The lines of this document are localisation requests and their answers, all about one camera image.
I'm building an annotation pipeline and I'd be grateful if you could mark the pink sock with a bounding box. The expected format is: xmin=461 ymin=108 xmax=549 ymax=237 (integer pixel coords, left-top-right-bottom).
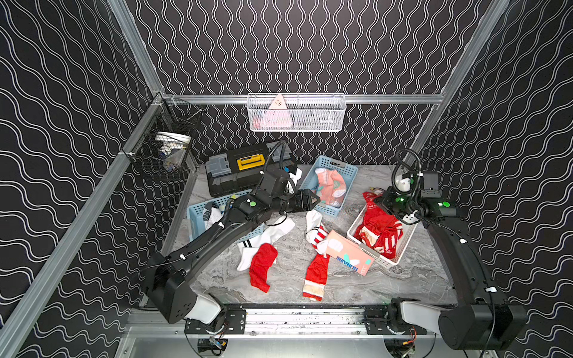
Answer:
xmin=315 ymin=168 xmax=347 ymax=208
xmin=319 ymin=231 xmax=374 ymax=276

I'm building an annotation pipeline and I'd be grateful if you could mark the light blue right basket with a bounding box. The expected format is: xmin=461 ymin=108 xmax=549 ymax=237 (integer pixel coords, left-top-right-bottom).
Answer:
xmin=300 ymin=155 xmax=358 ymax=217

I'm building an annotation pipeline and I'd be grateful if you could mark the red christmas sock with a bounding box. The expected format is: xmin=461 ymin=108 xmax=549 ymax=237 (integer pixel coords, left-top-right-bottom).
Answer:
xmin=357 ymin=209 xmax=402 ymax=250

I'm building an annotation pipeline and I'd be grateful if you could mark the light blue left basket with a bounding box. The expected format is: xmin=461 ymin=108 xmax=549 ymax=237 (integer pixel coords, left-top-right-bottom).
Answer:
xmin=187 ymin=189 xmax=266 ymax=247

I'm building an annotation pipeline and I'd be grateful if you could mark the white perforated basket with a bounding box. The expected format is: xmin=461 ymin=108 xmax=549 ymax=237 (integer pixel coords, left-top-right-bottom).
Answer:
xmin=346 ymin=207 xmax=418 ymax=269

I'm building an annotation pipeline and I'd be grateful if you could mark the red santa face sock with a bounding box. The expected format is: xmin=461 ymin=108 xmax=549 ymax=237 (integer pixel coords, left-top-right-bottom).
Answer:
xmin=363 ymin=192 xmax=381 ymax=211

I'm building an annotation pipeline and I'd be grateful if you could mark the pink sock on table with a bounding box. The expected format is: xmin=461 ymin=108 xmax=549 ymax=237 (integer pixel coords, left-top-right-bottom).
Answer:
xmin=319 ymin=231 xmax=374 ymax=276

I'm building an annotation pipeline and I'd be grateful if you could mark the black plastic toolbox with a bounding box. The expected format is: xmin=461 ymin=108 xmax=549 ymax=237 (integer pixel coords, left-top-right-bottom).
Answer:
xmin=205 ymin=142 xmax=281 ymax=198

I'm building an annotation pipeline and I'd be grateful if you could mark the red santa sock front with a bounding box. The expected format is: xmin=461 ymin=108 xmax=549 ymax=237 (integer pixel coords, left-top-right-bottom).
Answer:
xmin=249 ymin=243 xmax=278 ymax=293

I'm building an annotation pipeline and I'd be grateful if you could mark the red white striped sock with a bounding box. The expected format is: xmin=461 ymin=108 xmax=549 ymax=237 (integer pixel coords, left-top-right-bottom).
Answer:
xmin=302 ymin=224 xmax=330 ymax=301

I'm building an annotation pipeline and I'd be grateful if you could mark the black wire wall basket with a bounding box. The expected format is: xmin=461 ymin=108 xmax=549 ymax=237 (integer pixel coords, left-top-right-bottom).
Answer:
xmin=128 ymin=100 xmax=206 ymax=182

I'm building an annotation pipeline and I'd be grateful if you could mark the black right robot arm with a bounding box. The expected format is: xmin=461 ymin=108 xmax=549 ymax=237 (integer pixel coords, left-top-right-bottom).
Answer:
xmin=374 ymin=172 xmax=528 ymax=352

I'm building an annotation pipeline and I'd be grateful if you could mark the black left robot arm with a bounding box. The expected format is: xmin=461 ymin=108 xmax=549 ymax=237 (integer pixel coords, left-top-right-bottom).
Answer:
xmin=143 ymin=167 xmax=320 ymax=324

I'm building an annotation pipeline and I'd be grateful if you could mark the light blue basket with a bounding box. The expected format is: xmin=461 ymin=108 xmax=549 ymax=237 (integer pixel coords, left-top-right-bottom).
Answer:
xmin=187 ymin=189 xmax=266 ymax=247
xmin=300 ymin=155 xmax=358 ymax=217

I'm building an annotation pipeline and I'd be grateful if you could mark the pink triangle card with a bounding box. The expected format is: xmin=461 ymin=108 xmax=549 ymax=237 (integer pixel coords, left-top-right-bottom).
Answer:
xmin=260 ymin=94 xmax=292 ymax=130

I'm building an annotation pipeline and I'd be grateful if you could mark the clear wall-mounted bin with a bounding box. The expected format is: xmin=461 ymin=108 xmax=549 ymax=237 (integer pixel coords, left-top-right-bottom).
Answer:
xmin=246 ymin=92 xmax=347 ymax=133

